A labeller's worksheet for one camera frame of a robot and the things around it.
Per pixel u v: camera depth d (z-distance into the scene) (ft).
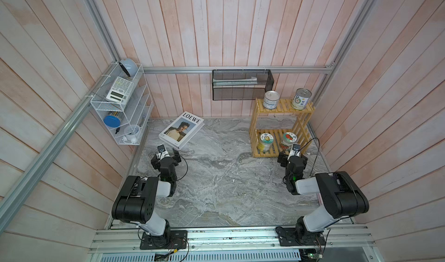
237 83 2.91
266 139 3.13
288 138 3.13
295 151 2.56
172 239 2.39
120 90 2.52
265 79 3.24
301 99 2.68
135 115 2.67
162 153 2.53
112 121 2.50
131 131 2.66
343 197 1.52
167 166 2.32
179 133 3.52
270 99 2.74
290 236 2.40
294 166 2.36
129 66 2.68
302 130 3.13
